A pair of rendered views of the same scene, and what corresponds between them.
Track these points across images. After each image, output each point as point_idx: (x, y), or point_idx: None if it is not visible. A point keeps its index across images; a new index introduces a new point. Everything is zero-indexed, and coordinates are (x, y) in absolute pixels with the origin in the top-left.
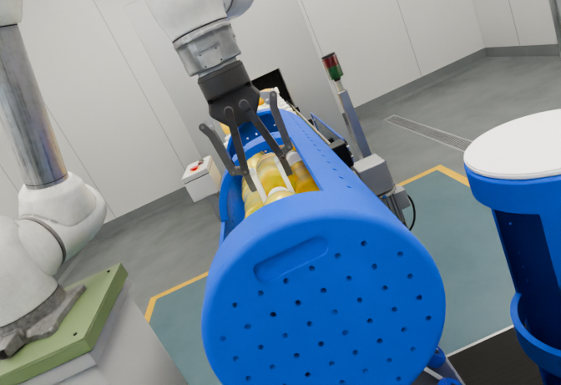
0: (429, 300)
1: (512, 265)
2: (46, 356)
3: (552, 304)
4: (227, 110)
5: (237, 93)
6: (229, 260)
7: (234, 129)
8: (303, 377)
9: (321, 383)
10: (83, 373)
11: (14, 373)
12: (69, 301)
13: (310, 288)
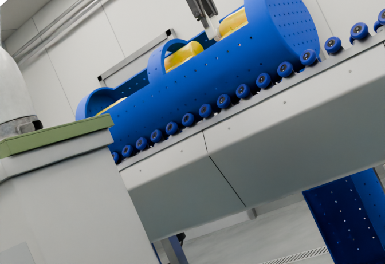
0: (311, 22)
1: None
2: (86, 119)
3: (309, 191)
4: None
5: None
6: None
7: None
8: (293, 34)
9: (298, 40)
10: (101, 152)
11: (63, 127)
12: None
13: (285, 0)
